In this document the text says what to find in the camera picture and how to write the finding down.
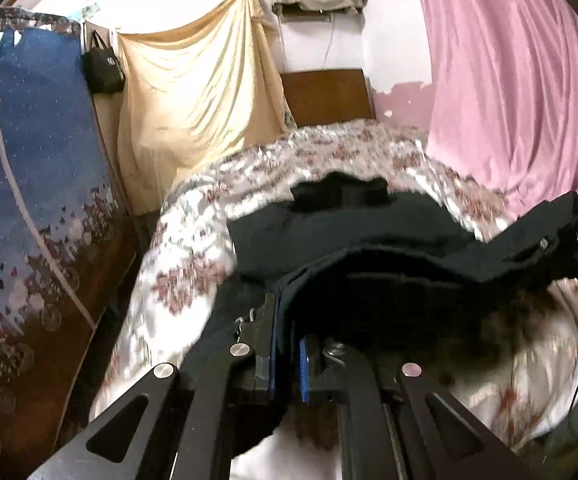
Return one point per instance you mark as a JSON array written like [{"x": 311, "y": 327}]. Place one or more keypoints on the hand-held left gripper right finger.
[{"x": 305, "y": 372}]

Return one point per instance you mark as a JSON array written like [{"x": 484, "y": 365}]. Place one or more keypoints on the black jacket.
[{"x": 369, "y": 230}]

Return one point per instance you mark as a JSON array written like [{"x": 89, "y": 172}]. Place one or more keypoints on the pink curtain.
[{"x": 509, "y": 85}]

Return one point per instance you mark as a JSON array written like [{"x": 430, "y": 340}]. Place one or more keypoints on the blue printed fabric wardrobe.
[{"x": 29, "y": 160}]

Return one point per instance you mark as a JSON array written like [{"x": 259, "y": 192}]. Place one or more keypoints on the brown wooden door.
[{"x": 108, "y": 130}]

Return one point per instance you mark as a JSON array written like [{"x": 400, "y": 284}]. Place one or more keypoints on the wooden headboard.
[{"x": 326, "y": 97}]

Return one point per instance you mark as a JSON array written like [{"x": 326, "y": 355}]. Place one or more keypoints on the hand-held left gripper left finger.
[{"x": 264, "y": 360}]

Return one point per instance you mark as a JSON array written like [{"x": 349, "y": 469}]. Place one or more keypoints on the black handbag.
[{"x": 103, "y": 67}]

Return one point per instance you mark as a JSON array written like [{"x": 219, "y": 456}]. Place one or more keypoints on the floral satin bed blanket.
[{"x": 194, "y": 260}]

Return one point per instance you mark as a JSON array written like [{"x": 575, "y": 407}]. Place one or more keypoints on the yellow hanging cloth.
[{"x": 194, "y": 90}]

